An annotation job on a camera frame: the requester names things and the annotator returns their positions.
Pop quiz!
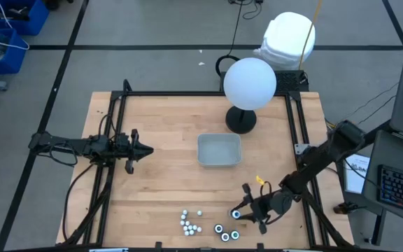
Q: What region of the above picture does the white printed paper sheet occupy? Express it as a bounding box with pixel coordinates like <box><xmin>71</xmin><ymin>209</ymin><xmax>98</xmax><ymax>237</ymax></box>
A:
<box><xmin>343</xmin><ymin>153</ymin><xmax>371</xmax><ymax>195</ymax></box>

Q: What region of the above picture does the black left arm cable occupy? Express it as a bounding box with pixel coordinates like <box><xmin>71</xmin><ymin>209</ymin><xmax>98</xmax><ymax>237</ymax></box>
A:
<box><xmin>61</xmin><ymin>162</ymin><xmax>96</xmax><ymax>242</ymax></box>

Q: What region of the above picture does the black coiled floor cable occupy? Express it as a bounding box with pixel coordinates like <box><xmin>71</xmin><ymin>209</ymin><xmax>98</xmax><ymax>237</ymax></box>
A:
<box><xmin>215</xmin><ymin>0</ymin><xmax>245</xmax><ymax>78</ymax></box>

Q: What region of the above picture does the blue bin with black tools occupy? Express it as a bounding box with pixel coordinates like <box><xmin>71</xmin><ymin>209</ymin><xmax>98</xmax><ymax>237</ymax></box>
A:
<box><xmin>0</xmin><ymin>0</ymin><xmax>50</xmax><ymax>36</ymax></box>

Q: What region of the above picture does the black aluminium table frame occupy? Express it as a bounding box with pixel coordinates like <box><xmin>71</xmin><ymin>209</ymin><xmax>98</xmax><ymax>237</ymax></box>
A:
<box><xmin>56</xmin><ymin>78</ymin><xmax>355</xmax><ymax>252</ymax></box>

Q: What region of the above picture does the yellow hanging cable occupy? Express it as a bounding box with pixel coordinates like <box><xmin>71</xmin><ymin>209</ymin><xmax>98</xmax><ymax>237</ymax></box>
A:
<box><xmin>297</xmin><ymin>0</ymin><xmax>324</xmax><ymax>71</ymax></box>

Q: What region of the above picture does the blue bin with plastic bags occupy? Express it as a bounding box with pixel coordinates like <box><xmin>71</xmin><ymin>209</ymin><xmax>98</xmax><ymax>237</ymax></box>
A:
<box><xmin>0</xmin><ymin>28</ymin><xmax>30</xmax><ymax>76</ymax></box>

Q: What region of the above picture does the black perforated computer case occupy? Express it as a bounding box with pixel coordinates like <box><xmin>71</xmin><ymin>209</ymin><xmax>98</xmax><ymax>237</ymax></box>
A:
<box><xmin>220</xmin><ymin>69</ymin><xmax>310</xmax><ymax>94</ymax></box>

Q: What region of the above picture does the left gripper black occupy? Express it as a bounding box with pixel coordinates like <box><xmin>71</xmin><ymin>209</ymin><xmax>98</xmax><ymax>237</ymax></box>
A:
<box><xmin>115</xmin><ymin>128</ymin><xmax>155</xmax><ymax>175</ymax></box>

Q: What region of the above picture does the backlit black keyboard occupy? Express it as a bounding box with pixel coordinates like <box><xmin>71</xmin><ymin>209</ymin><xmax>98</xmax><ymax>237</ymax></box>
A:
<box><xmin>377</xmin><ymin>164</ymin><xmax>403</xmax><ymax>215</ymax></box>

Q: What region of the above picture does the grey plastic bin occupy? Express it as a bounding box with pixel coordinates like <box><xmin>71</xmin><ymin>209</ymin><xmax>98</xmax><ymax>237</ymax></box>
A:
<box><xmin>197</xmin><ymin>133</ymin><xmax>243</xmax><ymax>168</ymax></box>

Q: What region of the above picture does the white globe lamp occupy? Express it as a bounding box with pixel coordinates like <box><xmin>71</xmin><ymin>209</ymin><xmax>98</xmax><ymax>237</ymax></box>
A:
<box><xmin>223</xmin><ymin>57</ymin><xmax>278</xmax><ymax>134</ymax></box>

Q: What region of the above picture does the brown and black clamp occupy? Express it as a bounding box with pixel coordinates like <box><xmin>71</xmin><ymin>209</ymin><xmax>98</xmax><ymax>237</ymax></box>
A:
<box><xmin>333</xmin><ymin>202</ymin><xmax>367</xmax><ymax>216</ymax></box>

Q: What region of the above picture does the black cable bundle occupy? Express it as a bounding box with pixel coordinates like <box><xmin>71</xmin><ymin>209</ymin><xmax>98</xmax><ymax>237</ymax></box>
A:
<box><xmin>227</xmin><ymin>0</ymin><xmax>264</xmax><ymax>20</ymax></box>

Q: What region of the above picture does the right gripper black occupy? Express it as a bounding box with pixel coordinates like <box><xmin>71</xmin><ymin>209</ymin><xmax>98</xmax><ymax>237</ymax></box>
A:
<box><xmin>229</xmin><ymin>183</ymin><xmax>295</xmax><ymax>235</ymax></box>

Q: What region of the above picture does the silver mounting bracket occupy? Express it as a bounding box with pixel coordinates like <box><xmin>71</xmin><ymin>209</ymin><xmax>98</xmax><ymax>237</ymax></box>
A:
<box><xmin>294</xmin><ymin>143</ymin><xmax>311</xmax><ymax>156</ymax></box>

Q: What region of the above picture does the white cable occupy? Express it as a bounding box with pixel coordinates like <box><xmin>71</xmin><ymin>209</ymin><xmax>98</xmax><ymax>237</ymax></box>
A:
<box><xmin>0</xmin><ymin>0</ymin><xmax>30</xmax><ymax>51</ymax></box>

